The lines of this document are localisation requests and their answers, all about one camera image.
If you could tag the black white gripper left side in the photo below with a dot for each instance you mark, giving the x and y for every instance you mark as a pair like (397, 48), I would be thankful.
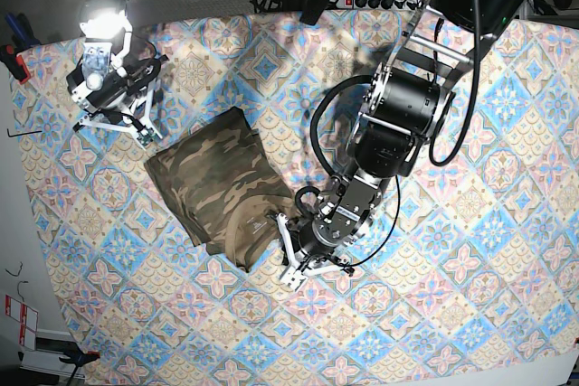
(306, 256)

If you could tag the black white gripper right side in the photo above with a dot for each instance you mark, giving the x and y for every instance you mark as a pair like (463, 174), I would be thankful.
(122, 104)

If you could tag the white power strip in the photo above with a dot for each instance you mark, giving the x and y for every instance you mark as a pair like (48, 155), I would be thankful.
(382, 5)

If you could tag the black hex key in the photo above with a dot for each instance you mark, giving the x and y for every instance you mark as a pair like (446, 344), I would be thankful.
(14, 134)

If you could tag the black orange clamp upper left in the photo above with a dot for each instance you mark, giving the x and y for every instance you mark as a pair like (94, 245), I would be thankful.
(22, 39)

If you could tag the red white label card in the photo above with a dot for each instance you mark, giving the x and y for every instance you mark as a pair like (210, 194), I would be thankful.
(24, 322)

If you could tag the patterned tile tablecloth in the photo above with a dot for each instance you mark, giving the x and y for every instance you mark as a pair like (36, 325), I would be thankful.
(470, 267)

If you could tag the blue black clamp lower left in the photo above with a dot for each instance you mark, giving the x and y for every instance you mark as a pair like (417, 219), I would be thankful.
(63, 356)

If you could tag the black robot arm left side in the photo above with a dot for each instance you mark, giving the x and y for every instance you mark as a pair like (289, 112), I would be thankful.
(404, 108)

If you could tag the camouflage T-shirt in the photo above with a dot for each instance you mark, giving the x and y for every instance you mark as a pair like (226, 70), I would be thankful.
(220, 186)

